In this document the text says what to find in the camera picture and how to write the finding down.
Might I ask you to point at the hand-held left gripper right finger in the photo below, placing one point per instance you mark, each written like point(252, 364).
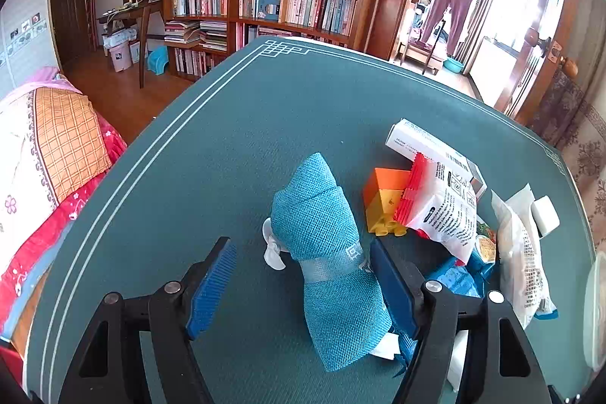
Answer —
point(393, 285)

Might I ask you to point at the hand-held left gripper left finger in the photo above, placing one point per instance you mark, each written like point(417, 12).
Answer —
point(213, 285)

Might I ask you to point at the blue snack packet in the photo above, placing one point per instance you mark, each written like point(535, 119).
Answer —
point(454, 278)

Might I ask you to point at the orange yellow toy brick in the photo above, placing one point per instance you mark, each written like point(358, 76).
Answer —
point(381, 195)

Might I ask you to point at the red white packet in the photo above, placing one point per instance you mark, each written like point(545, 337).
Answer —
point(445, 210)

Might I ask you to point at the blue towel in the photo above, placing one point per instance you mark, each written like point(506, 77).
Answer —
point(317, 214)

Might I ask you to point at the clear white packet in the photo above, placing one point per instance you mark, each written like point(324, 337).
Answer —
point(521, 262)

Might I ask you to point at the white medicine box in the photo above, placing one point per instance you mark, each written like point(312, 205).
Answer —
point(416, 139)

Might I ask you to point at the white square case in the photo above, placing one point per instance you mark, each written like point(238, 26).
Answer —
point(544, 214)

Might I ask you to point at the clear plastic bowl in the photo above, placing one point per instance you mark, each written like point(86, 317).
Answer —
point(597, 314)

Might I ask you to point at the orange checked pillow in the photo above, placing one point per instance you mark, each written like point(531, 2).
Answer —
point(66, 139)

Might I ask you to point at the blue plastic basin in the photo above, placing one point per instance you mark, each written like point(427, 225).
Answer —
point(453, 65)

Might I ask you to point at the blue plastic stool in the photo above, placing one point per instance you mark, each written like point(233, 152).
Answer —
point(157, 61)

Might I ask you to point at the patterned curtain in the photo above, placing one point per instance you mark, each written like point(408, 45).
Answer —
point(582, 148)

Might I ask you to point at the pink trash bin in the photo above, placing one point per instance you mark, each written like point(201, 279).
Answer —
point(119, 57)

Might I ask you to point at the white plastic bag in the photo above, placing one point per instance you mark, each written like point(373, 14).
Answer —
point(118, 36)

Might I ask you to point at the wooden door knob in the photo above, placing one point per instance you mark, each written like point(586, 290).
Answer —
point(538, 40)
point(569, 67)

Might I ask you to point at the hanging maroon pants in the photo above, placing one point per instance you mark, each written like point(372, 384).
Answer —
point(449, 6)

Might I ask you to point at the wooden desk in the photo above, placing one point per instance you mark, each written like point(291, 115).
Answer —
point(137, 9)

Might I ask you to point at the white wardrobe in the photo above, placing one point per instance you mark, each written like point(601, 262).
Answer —
point(28, 53)

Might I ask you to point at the dark wooden door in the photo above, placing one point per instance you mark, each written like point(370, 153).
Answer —
point(71, 16)

